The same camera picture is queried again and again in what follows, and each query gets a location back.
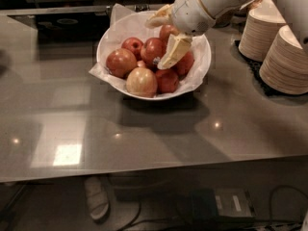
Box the red apple back left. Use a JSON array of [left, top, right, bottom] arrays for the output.
[[121, 37, 143, 61]]

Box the paper plate stack front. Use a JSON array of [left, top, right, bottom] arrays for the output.
[[259, 25, 308, 95]]

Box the small hidden apple centre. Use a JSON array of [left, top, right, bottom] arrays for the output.
[[137, 61, 146, 68]]

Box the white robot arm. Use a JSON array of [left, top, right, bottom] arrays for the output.
[[145, 0, 308, 69]]

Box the red apple front right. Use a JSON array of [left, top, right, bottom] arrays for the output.
[[155, 68, 179, 93]]

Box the red apple back right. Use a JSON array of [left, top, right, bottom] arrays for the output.
[[159, 25, 179, 43]]

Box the black cable on floor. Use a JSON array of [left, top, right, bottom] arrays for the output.
[[115, 185, 308, 231]]

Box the white sandal on floor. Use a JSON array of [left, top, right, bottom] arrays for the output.
[[84, 176, 110, 221]]

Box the yellowish apple front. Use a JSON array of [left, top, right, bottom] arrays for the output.
[[126, 67, 158, 98]]

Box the blue grey box on floor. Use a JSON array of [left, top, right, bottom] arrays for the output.
[[190, 188, 256, 222]]

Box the red apple with sticker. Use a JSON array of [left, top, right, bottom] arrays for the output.
[[141, 38, 166, 68]]

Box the black mat under plates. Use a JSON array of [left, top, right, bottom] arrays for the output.
[[240, 53, 308, 96]]

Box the white bowl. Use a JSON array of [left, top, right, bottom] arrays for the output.
[[95, 10, 213, 101]]

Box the paper plate stack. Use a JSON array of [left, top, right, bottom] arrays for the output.
[[239, 0, 286, 62], [259, 25, 308, 95]]

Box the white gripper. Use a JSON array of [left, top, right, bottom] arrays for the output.
[[145, 0, 216, 69]]

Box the white paper liner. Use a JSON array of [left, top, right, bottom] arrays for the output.
[[89, 3, 207, 98]]

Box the paper plate stack rear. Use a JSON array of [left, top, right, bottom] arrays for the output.
[[239, 0, 286, 62]]

